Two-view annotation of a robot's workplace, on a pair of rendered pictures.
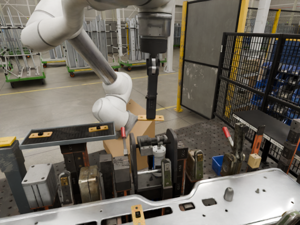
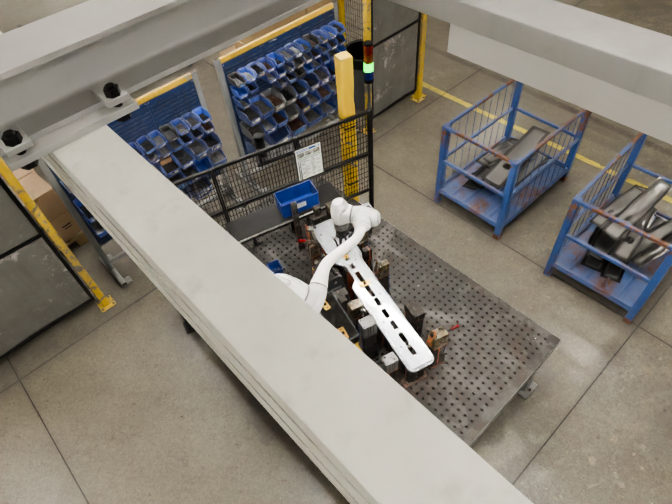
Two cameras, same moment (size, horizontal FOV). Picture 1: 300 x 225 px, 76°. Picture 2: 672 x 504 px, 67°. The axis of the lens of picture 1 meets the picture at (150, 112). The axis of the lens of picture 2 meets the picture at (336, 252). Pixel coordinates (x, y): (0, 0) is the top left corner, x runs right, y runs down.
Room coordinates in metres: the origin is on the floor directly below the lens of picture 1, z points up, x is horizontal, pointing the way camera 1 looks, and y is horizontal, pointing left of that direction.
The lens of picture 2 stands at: (0.96, 2.00, 3.77)
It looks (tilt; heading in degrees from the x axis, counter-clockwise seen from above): 50 degrees down; 260
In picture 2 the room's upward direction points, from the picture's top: 6 degrees counter-clockwise
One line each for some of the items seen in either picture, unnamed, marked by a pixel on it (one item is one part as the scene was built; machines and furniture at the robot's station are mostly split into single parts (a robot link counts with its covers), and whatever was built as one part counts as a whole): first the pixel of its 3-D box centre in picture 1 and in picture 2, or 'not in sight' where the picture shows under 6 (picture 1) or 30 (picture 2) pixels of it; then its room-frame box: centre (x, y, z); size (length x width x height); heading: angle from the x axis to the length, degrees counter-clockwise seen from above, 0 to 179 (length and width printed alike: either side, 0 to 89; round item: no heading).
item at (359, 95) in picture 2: not in sight; (364, 77); (-0.58, -3.43, 0.36); 0.50 x 0.50 x 0.73
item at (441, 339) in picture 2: not in sight; (436, 347); (0.13, 0.57, 0.88); 0.15 x 0.11 x 0.36; 13
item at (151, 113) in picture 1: (151, 107); not in sight; (0.55, 0.00, 1.35); 0.03 x 0.01 x 0.07; 92
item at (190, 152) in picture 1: (191, 185); not in sight; (0.70, -0.20, 0.88); 0.11 x 0.09 x 0.37; 13
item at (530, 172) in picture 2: not in sight; (509, 154); (-1.46, -1.41, 0.47); 1.20 x 0.80 x 0.95; 27
